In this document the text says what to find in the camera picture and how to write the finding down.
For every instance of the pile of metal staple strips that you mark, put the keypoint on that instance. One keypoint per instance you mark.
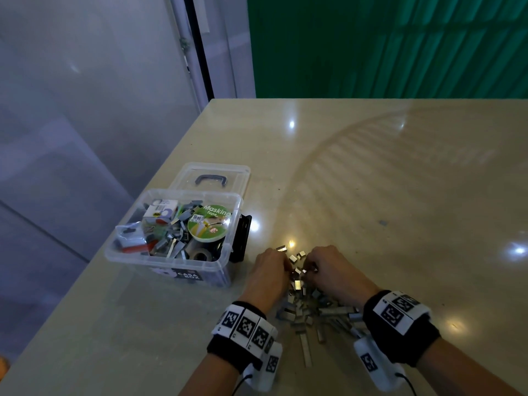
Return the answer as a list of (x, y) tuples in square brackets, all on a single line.
[(318, 313)]

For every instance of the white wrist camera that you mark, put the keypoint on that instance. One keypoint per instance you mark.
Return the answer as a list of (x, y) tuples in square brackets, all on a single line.
[(268, 367), (371, 363)]

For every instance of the green curtain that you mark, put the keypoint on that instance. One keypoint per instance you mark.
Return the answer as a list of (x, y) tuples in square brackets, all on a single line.
[(388, 41)]

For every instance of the black marker wristband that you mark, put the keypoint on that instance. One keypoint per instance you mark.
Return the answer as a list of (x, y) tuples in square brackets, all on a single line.
[(400, 324), (243, 334)]

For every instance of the person's left hand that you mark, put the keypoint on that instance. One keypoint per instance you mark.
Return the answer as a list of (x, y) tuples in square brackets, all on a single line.
[(266, 276)]

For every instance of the person's left forearm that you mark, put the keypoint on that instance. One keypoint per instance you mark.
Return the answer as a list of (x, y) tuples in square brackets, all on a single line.
[(210, 377)]

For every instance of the person's right forearm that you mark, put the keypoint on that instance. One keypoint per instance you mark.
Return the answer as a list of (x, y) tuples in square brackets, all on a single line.
[(466, 371)]

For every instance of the small clear tape roll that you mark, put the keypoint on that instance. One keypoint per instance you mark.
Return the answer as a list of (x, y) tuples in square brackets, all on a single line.
[(200, 253)]

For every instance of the red stapler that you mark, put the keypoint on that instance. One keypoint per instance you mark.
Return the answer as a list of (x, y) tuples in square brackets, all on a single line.
[(132, 247)]

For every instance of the black window post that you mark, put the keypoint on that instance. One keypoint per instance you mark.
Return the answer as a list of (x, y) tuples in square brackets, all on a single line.
[(198, 45)]

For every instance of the transparent box lid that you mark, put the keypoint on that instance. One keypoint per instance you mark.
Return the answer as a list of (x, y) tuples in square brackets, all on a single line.
[(239, 171)]

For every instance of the green sticky note pad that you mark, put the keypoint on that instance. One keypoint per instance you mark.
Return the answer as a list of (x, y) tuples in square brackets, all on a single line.
[(181, 217)]

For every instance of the small white staple box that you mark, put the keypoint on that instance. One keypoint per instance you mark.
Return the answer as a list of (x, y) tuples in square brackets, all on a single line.
[(159, 212)]

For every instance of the transparent storage box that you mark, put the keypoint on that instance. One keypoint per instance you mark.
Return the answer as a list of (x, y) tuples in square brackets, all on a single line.
[(124, 258)]

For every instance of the person's right hand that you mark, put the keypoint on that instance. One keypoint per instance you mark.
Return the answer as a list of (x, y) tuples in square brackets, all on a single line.
[(338, 272)]

